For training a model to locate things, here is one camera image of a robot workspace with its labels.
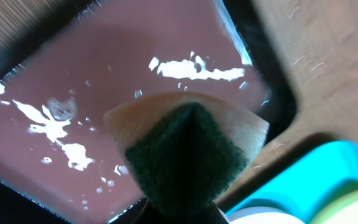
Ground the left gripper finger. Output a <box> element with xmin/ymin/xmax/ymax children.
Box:
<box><xmin>134</xmin><ymin>200</ymin><xmax>229</xmax><ymax>224</ymax></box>

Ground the green and yellow sponge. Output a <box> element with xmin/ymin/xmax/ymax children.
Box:
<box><xmin>103</xmin><ymin>91</ymin><xmax>269</xmax><ymax>215</ymax></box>

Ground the white pink-rimmed plate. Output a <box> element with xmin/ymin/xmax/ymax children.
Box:
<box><xmin>227</xmin><ymin>207</ymin><xmax>305</xmax><ymax>224</ymax></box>

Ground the yellow-green plate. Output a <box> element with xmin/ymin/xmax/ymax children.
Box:
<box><xmin>310</xmin><ymin>190</ymin><xmax>358</xmax><ymax>224</ymax></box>

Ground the black tray with maroon liner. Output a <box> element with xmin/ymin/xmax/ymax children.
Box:
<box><xmin>0</xmin><ymin>1</ymin><xmax>296</xmax><ymax>223</ymax></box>

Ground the teal plastic tray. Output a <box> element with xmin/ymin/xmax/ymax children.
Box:
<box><xmin>222</xmin><ymin>140</ymin><xmax>358</xmax><ymax>223</ymax></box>

